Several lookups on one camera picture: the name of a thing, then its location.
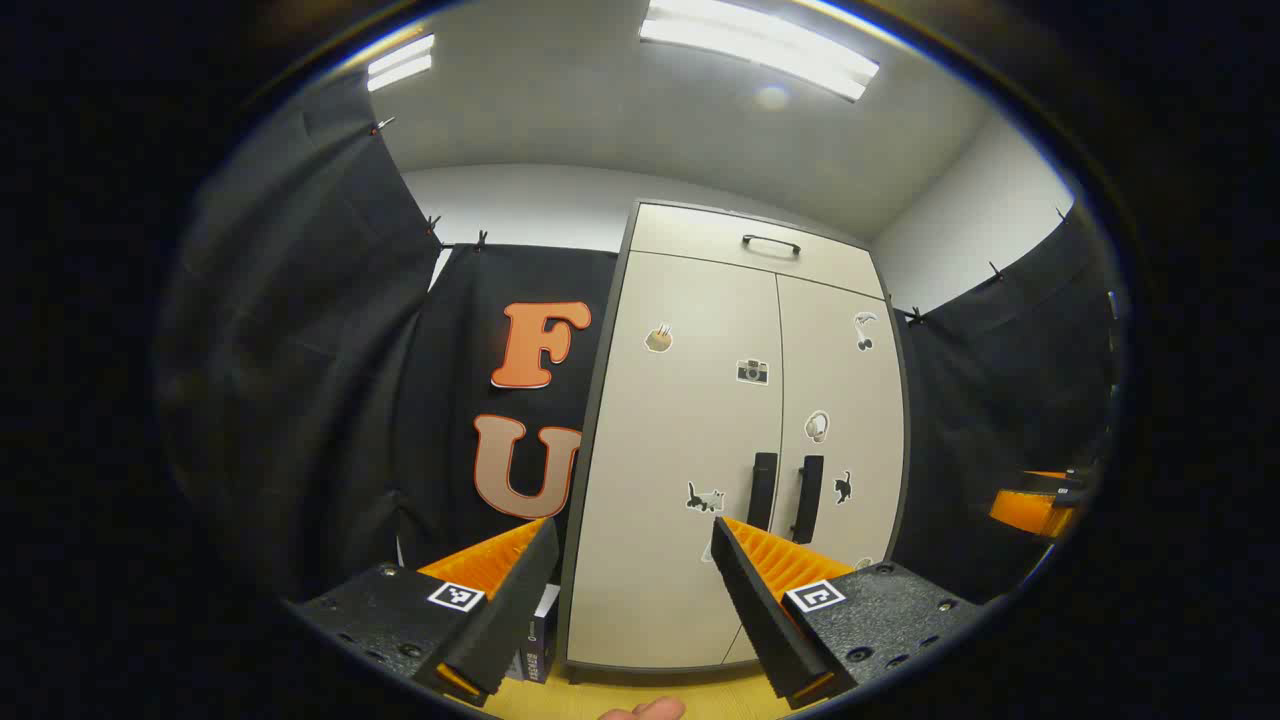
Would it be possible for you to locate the dark blue white box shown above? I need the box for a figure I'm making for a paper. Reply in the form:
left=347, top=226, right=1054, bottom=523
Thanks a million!
left=505, top=583, right=561, bottom=686

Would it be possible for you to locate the large ceiling light panel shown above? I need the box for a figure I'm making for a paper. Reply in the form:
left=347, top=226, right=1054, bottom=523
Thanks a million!
left=638, top=0, right=881, bottom=103

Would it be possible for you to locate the beige door with camera sticker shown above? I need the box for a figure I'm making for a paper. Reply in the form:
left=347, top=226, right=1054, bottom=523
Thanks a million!
left=565, top=250, right=784, bottom=669

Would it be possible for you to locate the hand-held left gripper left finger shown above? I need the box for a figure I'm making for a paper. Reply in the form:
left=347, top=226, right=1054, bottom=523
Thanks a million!
left=290, top=517, right=561, bottom=708

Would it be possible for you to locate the beige door with headphone sticker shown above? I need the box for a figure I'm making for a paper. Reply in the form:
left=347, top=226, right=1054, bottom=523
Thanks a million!
left=722, top=272, right=909, bottom=669

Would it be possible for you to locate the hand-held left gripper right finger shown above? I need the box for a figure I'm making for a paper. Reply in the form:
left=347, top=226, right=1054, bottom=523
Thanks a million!
left=710, top=515, right=986, bottom=711

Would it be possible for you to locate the black backdrop cloth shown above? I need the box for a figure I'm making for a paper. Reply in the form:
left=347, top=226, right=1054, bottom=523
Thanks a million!
left=160, top=75, right=1126, bottom=606

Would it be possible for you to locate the small ceiling light panel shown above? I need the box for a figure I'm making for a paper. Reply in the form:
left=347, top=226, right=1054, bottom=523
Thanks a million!
left=366, top=33, right=437, bottom=93

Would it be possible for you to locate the beige double-door shoe cabinet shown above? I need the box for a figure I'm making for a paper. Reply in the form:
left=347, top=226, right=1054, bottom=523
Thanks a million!
left=557, top=198, right=913, bottom=681

